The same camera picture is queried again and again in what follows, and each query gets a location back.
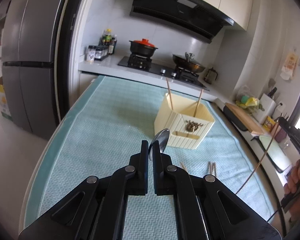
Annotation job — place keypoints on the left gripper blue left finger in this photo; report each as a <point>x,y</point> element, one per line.
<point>138,184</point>

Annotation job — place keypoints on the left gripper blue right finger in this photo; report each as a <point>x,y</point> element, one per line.
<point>162,179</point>

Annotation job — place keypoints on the steel spoon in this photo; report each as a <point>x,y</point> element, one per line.
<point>162,137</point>

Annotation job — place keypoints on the person's right hand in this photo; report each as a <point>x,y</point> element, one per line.
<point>290,187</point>

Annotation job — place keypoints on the green cutting board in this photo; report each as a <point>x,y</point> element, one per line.
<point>275,154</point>

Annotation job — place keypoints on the yellow snack canister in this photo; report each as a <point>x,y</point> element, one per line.
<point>269,124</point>

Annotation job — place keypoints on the white knife block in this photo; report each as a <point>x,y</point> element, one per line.
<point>265,108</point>

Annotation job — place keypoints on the wooden cutting board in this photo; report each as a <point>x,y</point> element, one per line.
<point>245,119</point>

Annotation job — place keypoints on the yellow green bag of items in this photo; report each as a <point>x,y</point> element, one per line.
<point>247,101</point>

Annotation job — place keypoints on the cream utensil holder box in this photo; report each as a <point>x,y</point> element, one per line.
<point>185,131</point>

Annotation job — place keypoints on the hanging patterned towel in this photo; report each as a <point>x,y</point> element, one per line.
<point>287,70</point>

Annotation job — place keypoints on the black gas cooktop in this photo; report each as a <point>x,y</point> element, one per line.
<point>183,74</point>

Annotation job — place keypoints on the dark glass french press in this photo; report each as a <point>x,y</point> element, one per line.
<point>210,76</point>

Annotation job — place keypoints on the dark wok with glass lid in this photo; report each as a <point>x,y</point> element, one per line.
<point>187,62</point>

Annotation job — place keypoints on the black pot with red lid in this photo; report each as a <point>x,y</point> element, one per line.
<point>142,48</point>

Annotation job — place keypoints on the white-label spice jar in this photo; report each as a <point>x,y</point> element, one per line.
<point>90,56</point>

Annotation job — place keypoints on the sauce bottles group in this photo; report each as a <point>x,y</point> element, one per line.
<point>109,40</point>

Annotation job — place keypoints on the yellow cardboard box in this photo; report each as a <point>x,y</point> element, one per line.
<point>3,102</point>

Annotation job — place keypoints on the black range hood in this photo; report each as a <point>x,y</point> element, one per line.
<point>195,17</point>

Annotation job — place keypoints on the grey multi-door refrigerator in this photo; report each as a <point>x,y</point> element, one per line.
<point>28,54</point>

